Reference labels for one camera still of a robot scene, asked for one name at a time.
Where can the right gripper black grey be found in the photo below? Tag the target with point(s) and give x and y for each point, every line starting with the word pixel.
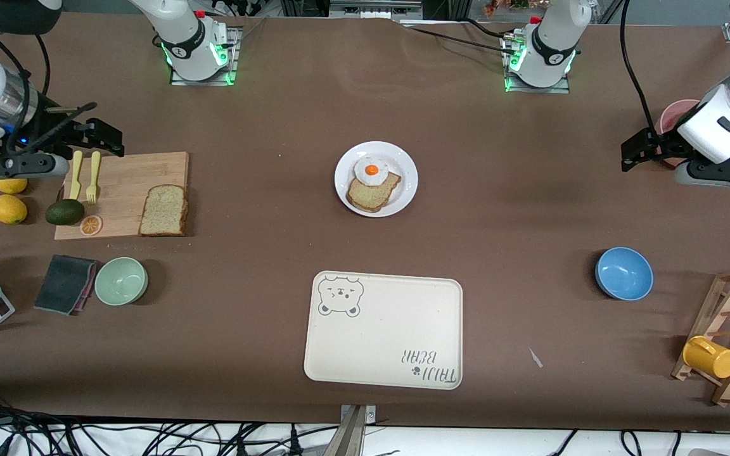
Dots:
pixel 54 135

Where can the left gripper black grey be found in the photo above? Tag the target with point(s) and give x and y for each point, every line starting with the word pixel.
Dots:
pixel 664 142

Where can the seeded bread slice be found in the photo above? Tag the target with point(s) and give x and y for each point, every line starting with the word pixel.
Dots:
pixel 163 212

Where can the white round plate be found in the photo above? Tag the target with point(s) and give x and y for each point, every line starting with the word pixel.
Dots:
pixel 403 190

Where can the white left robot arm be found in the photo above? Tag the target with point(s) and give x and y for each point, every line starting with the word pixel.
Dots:
pixel 549 44

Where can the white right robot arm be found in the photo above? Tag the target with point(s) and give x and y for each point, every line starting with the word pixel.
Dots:
pixel 187 38

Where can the yellow plastic fork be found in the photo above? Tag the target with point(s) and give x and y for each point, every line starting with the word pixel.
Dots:
pixel 94 172

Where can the pink cup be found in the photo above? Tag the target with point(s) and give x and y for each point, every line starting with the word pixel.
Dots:
pixel 672 117

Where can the wooden cutting board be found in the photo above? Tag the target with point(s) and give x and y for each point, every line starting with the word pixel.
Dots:
pixel 124 183

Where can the yellow plastic knife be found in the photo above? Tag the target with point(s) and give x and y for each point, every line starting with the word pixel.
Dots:
pixel 76 178

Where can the dark green avocado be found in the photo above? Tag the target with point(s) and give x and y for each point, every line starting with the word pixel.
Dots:
pixel 64 212

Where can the orange slice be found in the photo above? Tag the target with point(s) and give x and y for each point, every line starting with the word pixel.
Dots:
pixel 91 225

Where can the yellow lemon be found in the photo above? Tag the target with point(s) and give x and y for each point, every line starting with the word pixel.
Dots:
pixel 10 186
pixel 9 209

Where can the blue bowl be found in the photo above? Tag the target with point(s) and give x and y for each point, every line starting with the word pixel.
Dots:
pixel 623 273

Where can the pale green bowl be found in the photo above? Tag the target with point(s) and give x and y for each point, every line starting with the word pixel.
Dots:
pixel 121 282

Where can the dark grey folded cloth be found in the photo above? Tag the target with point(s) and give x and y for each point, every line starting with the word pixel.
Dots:
pixel 64 285

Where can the wooden peg drying rack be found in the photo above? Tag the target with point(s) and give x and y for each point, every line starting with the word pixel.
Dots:
pixel 729 297

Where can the yellow mug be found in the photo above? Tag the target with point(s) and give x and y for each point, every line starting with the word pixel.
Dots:
pixel 710 358

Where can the small grey tape scrap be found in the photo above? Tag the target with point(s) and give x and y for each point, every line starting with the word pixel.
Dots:
pixel 536 358

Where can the fried egg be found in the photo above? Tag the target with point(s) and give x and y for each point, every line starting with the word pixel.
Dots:
pixel 371 171

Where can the bread slice under egg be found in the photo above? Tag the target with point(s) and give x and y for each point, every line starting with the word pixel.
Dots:
pixel 371 197

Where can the cream bear print tray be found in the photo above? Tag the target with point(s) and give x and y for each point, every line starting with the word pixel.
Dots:
pixel 377 335

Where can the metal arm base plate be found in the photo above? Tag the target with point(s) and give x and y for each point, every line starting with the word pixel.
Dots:
pixel 229 69
pixel 511 85

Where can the aluminium frame behind table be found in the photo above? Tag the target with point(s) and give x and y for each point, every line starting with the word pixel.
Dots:
pixel 371 7

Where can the aluminium profile with bracket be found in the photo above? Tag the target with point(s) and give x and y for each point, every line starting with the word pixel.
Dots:
pixel 353 430

